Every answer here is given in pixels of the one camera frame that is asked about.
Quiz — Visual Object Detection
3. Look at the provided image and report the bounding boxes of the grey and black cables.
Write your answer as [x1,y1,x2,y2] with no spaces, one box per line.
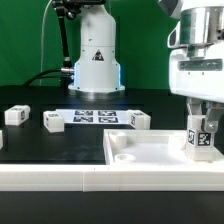
[22,0,75,87]

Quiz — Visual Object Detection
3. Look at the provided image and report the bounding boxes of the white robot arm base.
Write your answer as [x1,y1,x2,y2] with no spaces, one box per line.
[69,5,125,93]

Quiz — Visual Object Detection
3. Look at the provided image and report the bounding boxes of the white fiducial tag sheet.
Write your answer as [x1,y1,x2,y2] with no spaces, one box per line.
[56,109,129,125]

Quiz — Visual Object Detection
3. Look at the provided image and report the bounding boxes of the white square table top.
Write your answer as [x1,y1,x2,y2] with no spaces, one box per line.
[102,128,224,167]

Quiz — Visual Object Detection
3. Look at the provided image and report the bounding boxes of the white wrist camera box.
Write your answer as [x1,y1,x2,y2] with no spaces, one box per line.
[167,23,180,49]

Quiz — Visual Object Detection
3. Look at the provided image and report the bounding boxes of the white obstacle wall rail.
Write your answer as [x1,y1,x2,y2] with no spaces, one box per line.
[0,132,224,193]

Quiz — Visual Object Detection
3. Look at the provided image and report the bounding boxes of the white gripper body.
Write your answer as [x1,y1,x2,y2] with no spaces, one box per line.
[169,44,224,103]

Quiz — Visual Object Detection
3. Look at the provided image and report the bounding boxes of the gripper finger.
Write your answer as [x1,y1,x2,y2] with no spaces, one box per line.
[202,102,224,133]
[187,98,202,115]

